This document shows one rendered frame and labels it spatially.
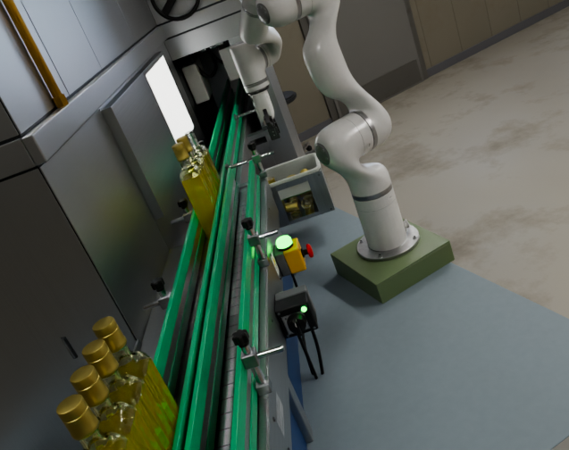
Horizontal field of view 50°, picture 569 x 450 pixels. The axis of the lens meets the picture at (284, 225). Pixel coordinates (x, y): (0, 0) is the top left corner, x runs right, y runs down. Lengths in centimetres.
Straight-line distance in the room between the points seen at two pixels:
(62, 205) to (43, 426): 59
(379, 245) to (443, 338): 38
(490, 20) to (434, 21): 71
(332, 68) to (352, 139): 19
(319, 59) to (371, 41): 437
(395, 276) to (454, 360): 34
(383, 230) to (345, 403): 54
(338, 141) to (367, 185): 17
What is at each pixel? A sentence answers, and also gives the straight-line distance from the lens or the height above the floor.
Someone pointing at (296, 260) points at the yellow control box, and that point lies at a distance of 165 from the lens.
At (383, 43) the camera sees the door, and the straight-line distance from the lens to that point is 607.
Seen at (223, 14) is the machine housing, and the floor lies 151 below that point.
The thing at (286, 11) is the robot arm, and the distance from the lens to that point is 159.
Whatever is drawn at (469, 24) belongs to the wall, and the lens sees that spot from 674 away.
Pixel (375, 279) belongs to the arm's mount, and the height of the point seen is 82.
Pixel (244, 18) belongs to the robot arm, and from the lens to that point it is 186.
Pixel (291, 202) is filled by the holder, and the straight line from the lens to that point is 212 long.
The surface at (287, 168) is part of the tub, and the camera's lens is 224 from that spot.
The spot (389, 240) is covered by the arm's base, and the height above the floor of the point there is 86.
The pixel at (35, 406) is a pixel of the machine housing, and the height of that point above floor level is 98.
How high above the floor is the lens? 173
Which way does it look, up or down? 24 degrees down
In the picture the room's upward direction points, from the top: 22 degrees counter-clockwise
